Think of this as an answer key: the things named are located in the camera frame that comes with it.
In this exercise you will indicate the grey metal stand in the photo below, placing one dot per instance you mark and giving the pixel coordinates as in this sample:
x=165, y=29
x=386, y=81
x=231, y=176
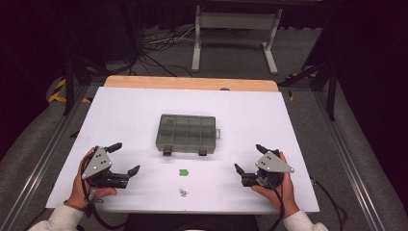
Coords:
x=235, y=20

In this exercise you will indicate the wooden table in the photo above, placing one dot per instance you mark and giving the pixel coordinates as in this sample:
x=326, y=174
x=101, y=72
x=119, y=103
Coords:
x=179, y=83

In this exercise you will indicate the black metal stand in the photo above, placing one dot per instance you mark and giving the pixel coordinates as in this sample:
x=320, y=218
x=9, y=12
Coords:
x=332, y=93

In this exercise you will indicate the small metal screw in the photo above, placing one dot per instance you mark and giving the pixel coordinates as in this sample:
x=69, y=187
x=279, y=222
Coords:
x=181, y=192
x=185, y=194

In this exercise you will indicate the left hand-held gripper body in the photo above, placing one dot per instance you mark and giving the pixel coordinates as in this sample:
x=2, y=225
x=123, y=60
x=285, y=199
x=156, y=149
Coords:
x=96, y=163

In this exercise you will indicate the grey plastic compartment box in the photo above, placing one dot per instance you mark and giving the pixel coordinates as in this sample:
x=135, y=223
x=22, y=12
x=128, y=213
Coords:
x=186, y=133

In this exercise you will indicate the aluminium floor rail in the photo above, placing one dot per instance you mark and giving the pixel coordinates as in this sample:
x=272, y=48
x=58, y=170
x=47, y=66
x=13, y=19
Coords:
x=38, y=170
x=349, y=160

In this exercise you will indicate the yellow black hazard tape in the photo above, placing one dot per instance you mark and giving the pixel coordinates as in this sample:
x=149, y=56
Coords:
x=54, y=96

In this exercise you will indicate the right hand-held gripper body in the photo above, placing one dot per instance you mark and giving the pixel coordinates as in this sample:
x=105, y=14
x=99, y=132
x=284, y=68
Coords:
x=271, y=163

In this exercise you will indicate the person's dark lap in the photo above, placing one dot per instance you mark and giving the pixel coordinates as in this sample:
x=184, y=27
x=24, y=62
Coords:
x=192, y=221

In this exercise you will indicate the white board sheet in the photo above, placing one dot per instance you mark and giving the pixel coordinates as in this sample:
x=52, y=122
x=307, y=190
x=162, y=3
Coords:
x=128, y=112

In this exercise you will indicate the person's left hand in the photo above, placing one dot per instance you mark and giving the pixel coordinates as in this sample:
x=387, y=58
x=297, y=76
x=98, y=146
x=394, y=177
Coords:
x=76, y=192

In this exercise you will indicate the black tripod stand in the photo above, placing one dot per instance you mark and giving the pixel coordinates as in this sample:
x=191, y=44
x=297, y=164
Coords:
x=69, y=86

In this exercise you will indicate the small green plastic piece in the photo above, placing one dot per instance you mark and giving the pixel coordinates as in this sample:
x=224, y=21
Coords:
x=183, y=172

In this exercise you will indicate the person's right hand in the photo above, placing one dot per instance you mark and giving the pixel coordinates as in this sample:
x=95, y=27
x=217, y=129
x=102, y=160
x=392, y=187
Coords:
x=287, y=195

